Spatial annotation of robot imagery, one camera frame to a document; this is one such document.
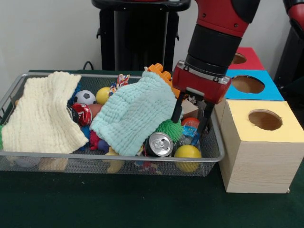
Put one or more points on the yellow ball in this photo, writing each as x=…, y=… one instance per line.
x=102, y=96
x=187, y=151

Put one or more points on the small soccer ball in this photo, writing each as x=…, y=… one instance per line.
x=84, y=97

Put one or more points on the shallow mesh bin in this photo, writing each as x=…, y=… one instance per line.
x=71, y=157

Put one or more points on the mint green cloth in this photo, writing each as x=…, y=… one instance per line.
x=137, y=114

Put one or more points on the crushed red can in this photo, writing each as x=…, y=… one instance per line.
x=83, y=114

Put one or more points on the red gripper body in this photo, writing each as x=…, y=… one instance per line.
x=199, y=85

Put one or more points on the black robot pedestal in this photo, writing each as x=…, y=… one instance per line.
x=142, y=35

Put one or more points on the red orange ball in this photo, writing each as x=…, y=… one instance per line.
x=190, y=120

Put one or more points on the dark green table cloth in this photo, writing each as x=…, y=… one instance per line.
x=142, y=204
x=297, y=90

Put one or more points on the silver drink can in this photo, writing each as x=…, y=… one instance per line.
x=159, y=145

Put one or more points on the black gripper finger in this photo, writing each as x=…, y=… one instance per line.
x=205, y=118
x=178, y=108

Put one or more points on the cream cloth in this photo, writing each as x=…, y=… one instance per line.
x=42, y=114

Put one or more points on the clear bottle with blue label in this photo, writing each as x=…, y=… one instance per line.
x=188, y=131

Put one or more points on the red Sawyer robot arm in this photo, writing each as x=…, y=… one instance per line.
x=213, y=42

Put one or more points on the green spiky ball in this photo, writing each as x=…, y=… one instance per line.
x=169, y=129

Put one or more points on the wooden box with three holes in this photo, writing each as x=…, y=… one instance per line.
x=261, y=166

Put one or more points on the orange toy building block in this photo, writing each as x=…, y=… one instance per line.
x=156, y=67

